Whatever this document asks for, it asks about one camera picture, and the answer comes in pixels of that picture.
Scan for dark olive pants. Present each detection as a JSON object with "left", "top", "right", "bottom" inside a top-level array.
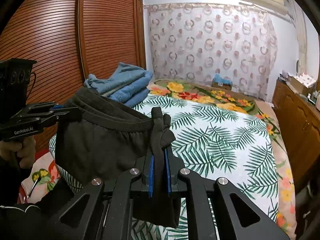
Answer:
[{"left": 55, "top": 87, "right": 181, "bottom": 228}]

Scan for person's left hand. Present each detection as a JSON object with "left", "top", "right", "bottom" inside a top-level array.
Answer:
[{"left": 1, "top": 136, "right": 36, "bottom": 168}]

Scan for palm leaf print sheet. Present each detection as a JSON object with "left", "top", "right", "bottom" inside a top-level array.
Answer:
[{"left": 48, "top": 94, "right": 279, "bottom": 240}]

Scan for floral blanket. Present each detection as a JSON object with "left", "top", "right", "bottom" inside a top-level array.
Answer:
[{"left": 18, "top": 78, "right": 297, "bottom": 238}]

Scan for stack of folded blue jeans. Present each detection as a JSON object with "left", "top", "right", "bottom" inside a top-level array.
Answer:
[{"left": 84, "top": 62, "right": 153, "bottom": 107}]

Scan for wooden louvred wardrobe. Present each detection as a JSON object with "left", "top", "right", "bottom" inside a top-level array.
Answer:
[{"left": 0, "top": 0, "right": 147, "bottom": 153}]

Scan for blue topped cardboard box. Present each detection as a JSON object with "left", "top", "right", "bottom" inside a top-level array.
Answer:
[{"left": 212, "top": 73, "right": 233, "bottom": 90}]

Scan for circle pattern curtain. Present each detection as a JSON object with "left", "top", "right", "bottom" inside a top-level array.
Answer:
[{"left": 147, "top": 3, "right": 278, "bottom": 100}]

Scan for wooden sideboard cabinet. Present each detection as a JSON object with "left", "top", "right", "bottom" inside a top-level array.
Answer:
[{"left": 272, "top": 80, "right": 319, "bottom": 192}]

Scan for cardboard box with dotted cloth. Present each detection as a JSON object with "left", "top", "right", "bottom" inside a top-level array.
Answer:
[{"left": 287, "top": 73, "right": 316, "bottom": 96}]

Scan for beige tied curtain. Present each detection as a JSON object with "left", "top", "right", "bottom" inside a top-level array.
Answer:
[{"left": 293, "top": 1, "right": 308, "bottom": 76}]

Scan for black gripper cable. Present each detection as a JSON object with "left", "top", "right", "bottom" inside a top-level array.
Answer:
[{"left": 24, "top": 71, "right": 38, "bottom": 100}]

